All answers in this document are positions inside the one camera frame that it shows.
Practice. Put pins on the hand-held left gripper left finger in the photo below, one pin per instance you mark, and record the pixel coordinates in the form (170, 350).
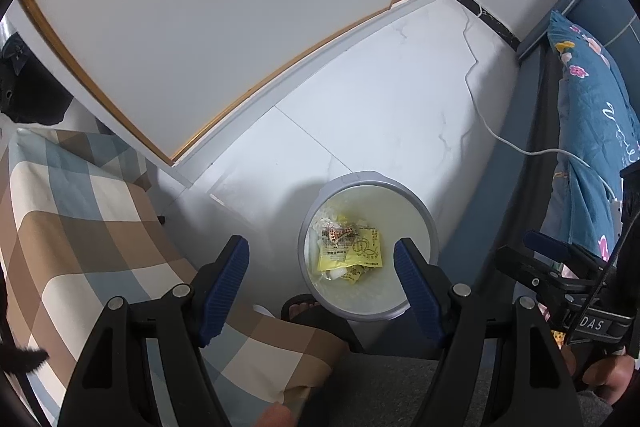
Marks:
(225, 287)

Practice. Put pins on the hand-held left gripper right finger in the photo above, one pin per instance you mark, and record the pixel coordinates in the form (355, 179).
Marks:
(420, 292)

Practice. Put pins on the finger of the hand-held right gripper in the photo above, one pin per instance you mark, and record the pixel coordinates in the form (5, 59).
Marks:
(520, 267)
(542, 241)

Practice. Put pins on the yellow plastic packet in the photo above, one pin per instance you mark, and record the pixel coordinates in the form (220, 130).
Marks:
(367, 252)

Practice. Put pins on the small yellow sachet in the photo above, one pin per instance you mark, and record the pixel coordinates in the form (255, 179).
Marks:
(352, 274)

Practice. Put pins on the grey round waste bin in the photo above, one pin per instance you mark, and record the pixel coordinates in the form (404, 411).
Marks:
(380, 207)

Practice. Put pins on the clear wrapper with dark print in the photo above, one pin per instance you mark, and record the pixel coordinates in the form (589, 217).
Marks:
(340, 237)

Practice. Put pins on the person's right hand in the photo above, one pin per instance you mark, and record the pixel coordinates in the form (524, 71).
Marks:
(610, 382)

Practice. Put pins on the person's foot in black sandal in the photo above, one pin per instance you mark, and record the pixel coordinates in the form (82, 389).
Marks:
(310, 312)

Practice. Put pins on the person's grey pants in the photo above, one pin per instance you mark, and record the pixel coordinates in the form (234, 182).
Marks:
(375, 392)

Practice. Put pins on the blue floral blanket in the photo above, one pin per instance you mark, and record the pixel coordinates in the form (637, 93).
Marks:
(590, 117)

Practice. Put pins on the checkered tablecloth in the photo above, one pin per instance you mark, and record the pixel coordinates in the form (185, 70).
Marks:
(75, 217)

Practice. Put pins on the black fuzzy cloth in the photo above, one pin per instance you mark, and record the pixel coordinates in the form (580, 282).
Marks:
(22, 359)

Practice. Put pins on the white wardrobe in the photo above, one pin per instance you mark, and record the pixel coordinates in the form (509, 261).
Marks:
(200, 32)

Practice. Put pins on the black backpack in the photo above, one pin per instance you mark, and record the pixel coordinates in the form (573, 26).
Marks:
(30, 92)

